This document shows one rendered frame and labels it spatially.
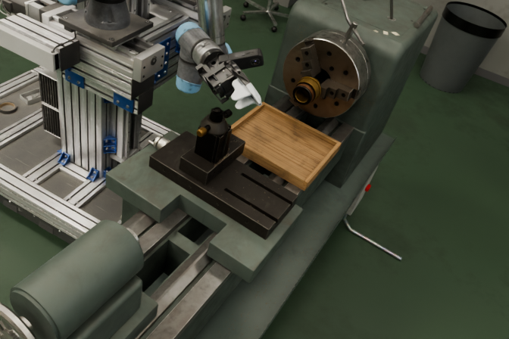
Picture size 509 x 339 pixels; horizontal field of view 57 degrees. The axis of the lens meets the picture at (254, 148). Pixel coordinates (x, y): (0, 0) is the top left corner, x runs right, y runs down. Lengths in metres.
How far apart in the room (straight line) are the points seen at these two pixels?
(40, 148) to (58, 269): 1.72
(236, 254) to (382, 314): 1.37
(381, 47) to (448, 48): 2.69
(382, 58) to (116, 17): 0.96
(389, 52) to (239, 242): 0.94
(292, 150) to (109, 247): 0.92
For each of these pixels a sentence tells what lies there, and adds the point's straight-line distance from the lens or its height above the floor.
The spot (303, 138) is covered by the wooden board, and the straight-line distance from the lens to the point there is 1.79.
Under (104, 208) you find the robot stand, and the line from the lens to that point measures 2.31.
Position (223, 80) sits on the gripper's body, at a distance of 1.15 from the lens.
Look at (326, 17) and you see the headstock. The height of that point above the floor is 1.24.
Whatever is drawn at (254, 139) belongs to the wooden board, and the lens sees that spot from 1.71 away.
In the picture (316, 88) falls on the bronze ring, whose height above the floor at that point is 1.10.
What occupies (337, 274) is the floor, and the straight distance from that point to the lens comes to 2.56.
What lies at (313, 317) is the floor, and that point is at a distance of 2.37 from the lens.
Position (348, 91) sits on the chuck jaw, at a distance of 1.72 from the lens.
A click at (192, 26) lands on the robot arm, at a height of 1.35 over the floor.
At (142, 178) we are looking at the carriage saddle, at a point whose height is 0.92.
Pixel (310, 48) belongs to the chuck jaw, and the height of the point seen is 1.20.
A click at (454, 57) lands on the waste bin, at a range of 4.51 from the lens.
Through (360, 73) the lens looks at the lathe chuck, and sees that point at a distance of 1.74.
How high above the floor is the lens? 1.93
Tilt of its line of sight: 38 degrees down
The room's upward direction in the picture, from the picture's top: 15 degrees clockwise
